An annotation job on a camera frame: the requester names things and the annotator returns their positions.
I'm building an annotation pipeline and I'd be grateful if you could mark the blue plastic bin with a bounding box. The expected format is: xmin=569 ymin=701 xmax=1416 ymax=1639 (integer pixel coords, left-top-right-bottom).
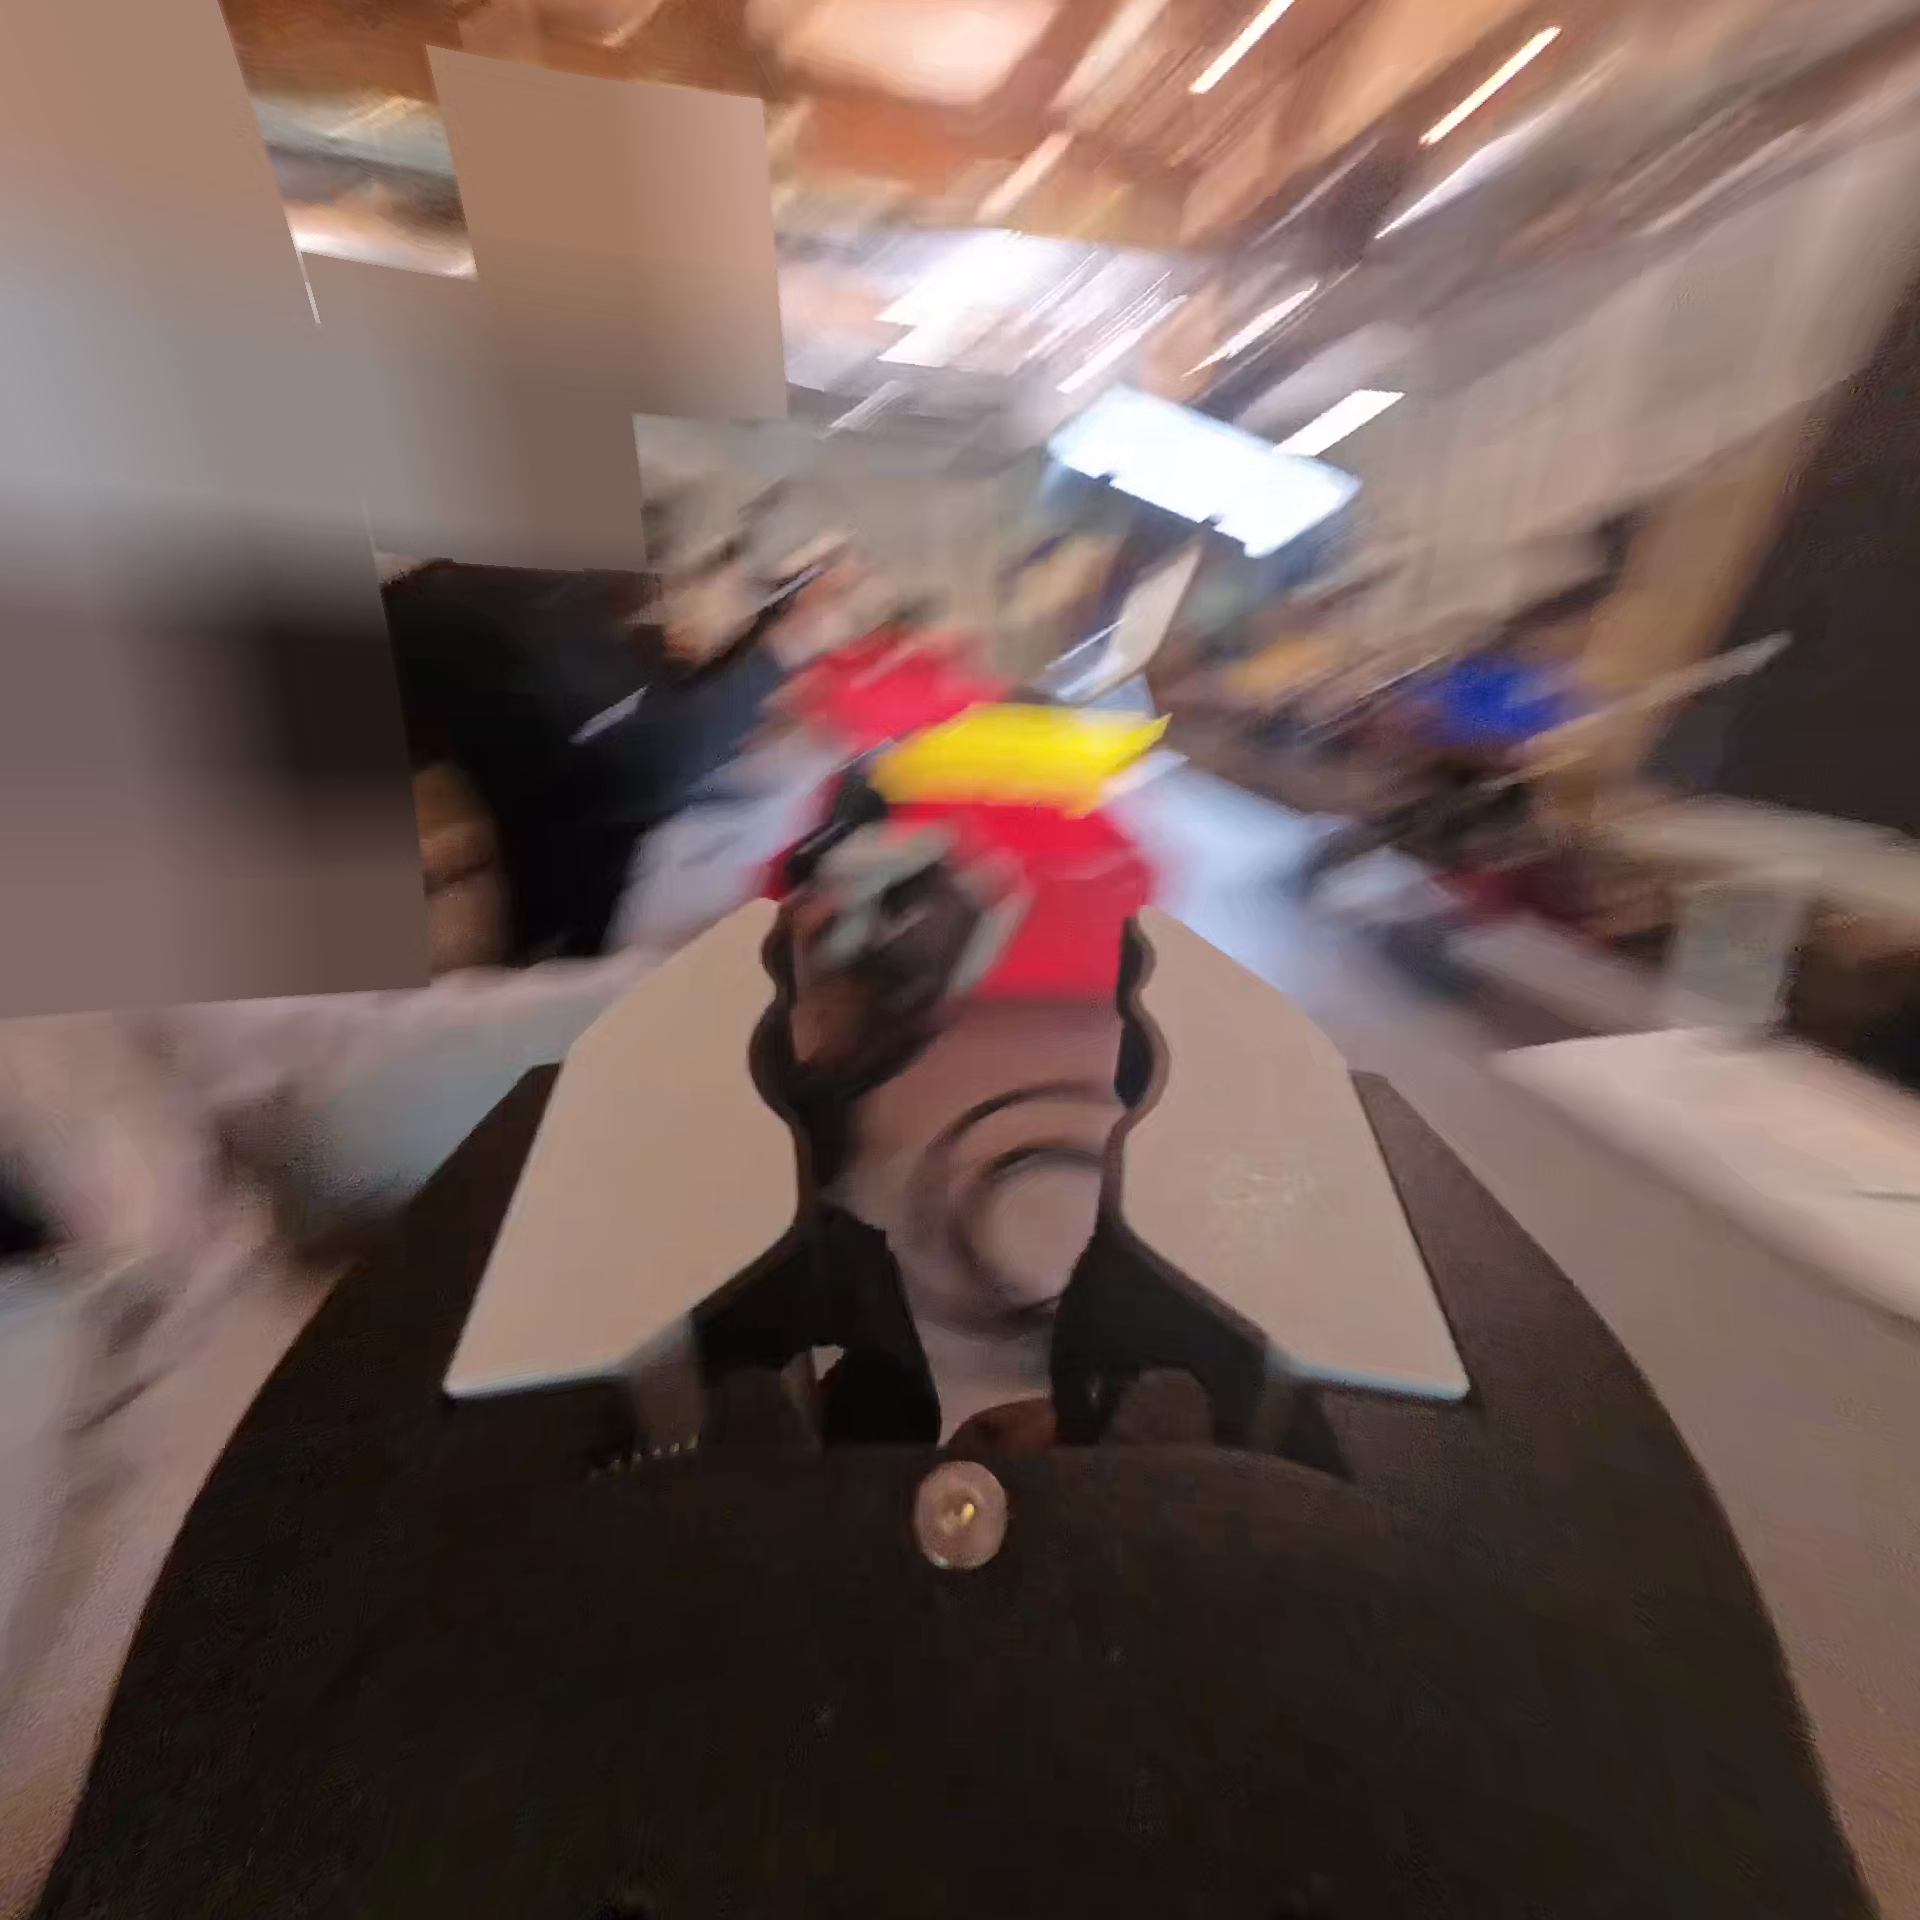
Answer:
xmin=1400 ymin=652 xmax=1583 ymax=751

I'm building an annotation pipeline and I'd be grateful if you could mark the yellow plastic bin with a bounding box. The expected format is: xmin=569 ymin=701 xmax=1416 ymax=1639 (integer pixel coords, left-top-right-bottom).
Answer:
xmin=871 ymin=701 xmax=1174 ymax=819

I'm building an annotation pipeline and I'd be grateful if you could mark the LED light panel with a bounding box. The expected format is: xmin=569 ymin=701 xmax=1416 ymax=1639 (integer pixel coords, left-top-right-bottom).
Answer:
xmin=1046 ymin=386 xmax=1364 ymax=560

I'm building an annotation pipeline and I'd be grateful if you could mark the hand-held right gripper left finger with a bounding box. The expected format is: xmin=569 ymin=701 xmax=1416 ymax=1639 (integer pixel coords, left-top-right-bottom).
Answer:
xmin=441 ymin=901 xmax=942 ymax=1445

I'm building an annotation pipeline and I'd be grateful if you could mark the person's left hand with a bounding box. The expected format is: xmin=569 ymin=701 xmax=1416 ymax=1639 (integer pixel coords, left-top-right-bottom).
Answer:
xmin=780 ymin=901 xmax=975 ymax=1086

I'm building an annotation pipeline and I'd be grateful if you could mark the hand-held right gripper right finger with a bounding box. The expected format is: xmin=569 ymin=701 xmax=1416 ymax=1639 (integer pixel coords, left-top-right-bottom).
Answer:
xmin=1048 ymin=908 xmax=1472 ymax=1447

